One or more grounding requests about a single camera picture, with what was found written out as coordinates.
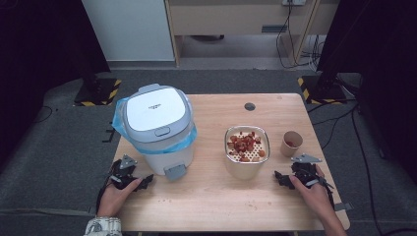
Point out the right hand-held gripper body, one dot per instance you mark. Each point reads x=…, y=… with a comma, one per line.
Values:
x=306, y=172

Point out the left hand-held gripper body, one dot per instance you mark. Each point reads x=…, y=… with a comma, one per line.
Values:
x=123, y=175

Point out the brown paper cup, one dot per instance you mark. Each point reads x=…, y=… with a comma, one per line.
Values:
x=287, y=151

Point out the small red food bits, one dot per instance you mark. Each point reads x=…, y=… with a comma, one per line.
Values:
x=290, y=143

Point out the white square container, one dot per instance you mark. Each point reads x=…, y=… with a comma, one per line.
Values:
x=245, y=170

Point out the white pedal trash can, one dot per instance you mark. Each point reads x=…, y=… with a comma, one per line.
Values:
x=154, y=111

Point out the person's right hand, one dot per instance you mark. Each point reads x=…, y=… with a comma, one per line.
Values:
x=316, y=198

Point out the person's left hand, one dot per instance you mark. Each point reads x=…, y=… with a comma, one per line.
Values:
x=113, y=201

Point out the white perforated strainer insert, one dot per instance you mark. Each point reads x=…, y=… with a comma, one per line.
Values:
x=254, y=156

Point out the grey tape strip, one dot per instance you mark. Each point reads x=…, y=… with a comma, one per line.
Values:
x=343, y=206

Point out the pile of red food pieces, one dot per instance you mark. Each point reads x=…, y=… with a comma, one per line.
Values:
x=244, y=142

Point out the blue trash bag liner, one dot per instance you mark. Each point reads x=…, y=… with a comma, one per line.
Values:
x=118, y=123

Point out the grey table grommet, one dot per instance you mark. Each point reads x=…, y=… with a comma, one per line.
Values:
x=250, y=106

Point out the striped black stand base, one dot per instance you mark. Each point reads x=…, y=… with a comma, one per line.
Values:
x=98, y=93
x=323, y=90

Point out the dark curtain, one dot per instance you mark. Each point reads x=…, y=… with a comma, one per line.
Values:
x=39, y=49
x=380, y=49

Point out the white cabinet panel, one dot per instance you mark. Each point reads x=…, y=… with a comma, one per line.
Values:
x=131, y=29

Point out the light wooden desk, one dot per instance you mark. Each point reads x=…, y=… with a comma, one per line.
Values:
x=229, y=18

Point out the white power strip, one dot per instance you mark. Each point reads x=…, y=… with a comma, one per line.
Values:
x=294, y=2

